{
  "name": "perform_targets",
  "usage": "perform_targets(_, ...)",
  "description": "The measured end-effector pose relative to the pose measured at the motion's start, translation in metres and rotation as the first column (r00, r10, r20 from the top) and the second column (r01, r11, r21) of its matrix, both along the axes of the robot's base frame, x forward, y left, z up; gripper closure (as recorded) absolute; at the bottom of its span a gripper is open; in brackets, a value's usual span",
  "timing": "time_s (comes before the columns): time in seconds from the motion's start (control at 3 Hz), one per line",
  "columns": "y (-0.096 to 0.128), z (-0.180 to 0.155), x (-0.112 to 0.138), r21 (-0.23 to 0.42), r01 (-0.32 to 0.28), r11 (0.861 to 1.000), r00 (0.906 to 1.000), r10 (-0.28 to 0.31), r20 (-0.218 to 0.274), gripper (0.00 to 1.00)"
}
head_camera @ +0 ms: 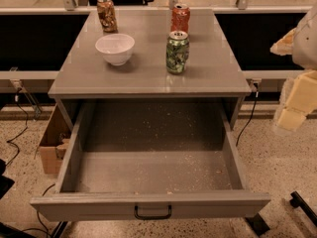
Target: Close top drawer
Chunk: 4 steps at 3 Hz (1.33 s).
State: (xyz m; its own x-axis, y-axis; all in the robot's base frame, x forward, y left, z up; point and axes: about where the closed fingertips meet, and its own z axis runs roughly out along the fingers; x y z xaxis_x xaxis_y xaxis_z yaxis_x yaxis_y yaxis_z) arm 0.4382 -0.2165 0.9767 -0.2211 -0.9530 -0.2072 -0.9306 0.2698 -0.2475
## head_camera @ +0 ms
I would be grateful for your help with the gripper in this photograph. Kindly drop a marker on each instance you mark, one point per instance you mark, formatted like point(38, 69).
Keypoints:
point(307, 45)

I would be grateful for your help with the grey top drawer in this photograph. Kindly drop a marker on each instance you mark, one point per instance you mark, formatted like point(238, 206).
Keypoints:
point(150, 161)

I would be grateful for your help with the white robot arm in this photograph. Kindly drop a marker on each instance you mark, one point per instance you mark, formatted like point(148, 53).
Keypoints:
point(305, 44)

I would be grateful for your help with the grey drawer cabinet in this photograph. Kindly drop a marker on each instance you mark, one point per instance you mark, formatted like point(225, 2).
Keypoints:
point(211, 71)

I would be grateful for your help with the black metal leg right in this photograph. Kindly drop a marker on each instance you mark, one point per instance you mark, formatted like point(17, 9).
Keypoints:
point(297, 201)

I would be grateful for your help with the black metal leg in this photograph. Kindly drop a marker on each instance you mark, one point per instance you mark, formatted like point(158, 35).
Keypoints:
point(297, 201)
point(57, 232)

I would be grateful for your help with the black power adapter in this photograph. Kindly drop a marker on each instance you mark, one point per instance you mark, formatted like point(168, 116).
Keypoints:
point(258, 225)

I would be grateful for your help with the green soda can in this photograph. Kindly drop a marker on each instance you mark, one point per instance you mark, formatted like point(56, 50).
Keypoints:
point(177, 52)

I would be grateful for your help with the red soda can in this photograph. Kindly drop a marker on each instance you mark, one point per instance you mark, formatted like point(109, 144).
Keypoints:
point(180, 18)

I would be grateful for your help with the white bowl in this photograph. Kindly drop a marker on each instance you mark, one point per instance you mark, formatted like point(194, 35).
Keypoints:
point(116, 49)

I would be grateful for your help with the brown soda can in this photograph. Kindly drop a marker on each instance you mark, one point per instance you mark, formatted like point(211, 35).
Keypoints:
point(106, 14)

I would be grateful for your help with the cardboard box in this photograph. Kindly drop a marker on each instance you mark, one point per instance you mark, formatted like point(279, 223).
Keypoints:
point(54, 143)

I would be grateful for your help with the black metal leg left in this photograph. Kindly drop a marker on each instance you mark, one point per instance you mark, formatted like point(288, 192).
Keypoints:
point(57, 232)

